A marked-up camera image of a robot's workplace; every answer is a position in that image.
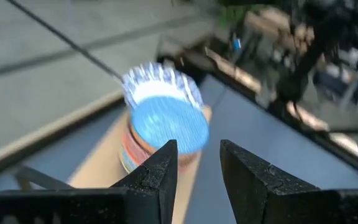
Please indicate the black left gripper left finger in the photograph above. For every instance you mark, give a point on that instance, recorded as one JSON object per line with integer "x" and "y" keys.
{"x": 154, "y": 186}

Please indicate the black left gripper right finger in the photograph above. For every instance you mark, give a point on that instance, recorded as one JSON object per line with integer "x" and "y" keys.
{"x": 253, "y": 189}

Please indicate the light blue geometric bowl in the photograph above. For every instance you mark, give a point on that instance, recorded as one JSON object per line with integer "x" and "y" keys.
{"x": 169, "y": 121}

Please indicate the blue white scalloped bowl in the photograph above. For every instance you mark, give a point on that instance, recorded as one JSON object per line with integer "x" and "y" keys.
{"x": 157, "y": 88}

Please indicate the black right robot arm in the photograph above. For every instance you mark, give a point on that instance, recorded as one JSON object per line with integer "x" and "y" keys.
{"x": 300, "y": 77}

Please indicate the grey blue table mat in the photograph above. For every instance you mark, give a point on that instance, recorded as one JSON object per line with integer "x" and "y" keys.
{"x": 259, "y": 149}

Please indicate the black aluminium table frame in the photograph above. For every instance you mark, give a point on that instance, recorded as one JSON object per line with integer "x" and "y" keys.
{"x": 26, "y": 155}

